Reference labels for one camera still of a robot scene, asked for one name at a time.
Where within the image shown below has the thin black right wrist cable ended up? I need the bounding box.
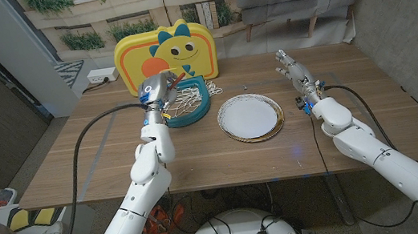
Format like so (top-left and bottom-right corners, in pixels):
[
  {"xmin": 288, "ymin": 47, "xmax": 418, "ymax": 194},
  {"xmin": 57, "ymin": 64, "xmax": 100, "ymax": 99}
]
[{"xmin": 308, "ymin": 101, "xmax": 418, "ymax": 234}]

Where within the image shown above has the white power strip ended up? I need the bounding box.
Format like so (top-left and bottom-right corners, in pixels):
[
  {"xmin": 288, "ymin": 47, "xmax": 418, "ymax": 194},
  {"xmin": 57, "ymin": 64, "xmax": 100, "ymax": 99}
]
[{"xmin": 86, "ymin": 66, "xmax": 121, "ymax": 85}]

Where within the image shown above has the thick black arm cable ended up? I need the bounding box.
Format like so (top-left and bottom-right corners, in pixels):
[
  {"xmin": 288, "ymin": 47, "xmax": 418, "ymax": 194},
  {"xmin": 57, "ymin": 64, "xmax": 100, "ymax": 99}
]
[
  {"xmin": 35, "ymin": 101, "xmax": 167, "ymax": 234},
  {"xmin": 322, "ymin": 77, "xmax": 399, "ymax": 161}
]

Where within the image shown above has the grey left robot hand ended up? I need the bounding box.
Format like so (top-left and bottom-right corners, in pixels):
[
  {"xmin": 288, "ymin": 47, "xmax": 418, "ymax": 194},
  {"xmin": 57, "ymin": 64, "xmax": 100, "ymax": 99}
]
[{"xmin": 134, "ymin": 70, "xmax": 185, "ymax": 129}]

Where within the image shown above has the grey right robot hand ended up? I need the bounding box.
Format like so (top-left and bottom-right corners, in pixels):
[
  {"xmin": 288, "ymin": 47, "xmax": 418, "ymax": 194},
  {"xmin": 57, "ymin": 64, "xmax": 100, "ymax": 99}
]
[{"xmin": 272, "ymin": 44, "xmax": 328, "ymax": 108}]

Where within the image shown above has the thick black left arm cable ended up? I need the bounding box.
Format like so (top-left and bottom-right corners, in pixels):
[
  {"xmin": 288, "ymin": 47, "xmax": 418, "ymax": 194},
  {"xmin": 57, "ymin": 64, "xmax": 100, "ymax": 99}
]
[{"xmin": 35, "ymin": 101, "xmax": 167, "ymax": 234}]

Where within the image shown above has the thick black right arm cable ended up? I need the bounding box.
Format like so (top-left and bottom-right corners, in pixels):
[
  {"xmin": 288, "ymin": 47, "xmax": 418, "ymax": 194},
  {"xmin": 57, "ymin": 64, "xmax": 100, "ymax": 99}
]
[{"xmin": 322, "ymin": 77, "xmax": 399, "ymax": 161}]

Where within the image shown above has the red handled fork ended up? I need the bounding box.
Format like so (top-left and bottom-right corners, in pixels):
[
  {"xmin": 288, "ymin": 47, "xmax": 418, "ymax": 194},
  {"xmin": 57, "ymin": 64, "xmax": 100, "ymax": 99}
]
[{"xmin": 167, "ymin": 71, "xmax": 188, "ymax": 91}]

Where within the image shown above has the yellow dinosaur toy basketball hoop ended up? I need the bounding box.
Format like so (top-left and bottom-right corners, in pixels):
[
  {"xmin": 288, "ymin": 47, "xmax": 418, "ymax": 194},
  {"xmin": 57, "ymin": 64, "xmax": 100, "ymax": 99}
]
[{"xmin": 109, "ymin": 14, "xmax": 228, "ymax": 135}]

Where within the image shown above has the printed backdrop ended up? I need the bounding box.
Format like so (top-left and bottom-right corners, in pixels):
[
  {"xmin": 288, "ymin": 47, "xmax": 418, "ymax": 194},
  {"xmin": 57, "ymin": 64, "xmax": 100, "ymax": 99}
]
[{"xmin": 13, "ymin": 0, "xmax": 388, "ymax": 86}]

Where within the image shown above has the orange tool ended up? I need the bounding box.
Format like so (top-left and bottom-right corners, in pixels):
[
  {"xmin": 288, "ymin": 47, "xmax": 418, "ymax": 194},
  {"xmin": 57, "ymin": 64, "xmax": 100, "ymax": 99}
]
[{"xmin": 140, "ymin": 201, "xmax": 188, "ymax": 234}]

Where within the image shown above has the black power strip cable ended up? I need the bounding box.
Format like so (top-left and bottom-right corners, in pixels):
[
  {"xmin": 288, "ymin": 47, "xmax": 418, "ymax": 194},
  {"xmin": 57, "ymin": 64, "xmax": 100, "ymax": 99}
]
[{"xmin": 80, "ymin": 77, "xmax": 112, "ymax": 94}]

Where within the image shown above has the yellow black striped object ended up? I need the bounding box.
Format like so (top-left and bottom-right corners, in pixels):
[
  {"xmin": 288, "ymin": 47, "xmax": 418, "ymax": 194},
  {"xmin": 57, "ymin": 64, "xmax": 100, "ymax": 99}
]
[{"xmin": 4, "ymin": 201, "xmax": 63, "ymax": 233}]

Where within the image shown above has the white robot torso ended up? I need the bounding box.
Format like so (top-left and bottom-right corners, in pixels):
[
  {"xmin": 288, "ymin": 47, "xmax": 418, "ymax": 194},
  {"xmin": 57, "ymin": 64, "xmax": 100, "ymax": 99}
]
[{"xmin": 180, "ymin": 201, "xmax": 301, "ymax": 234}]

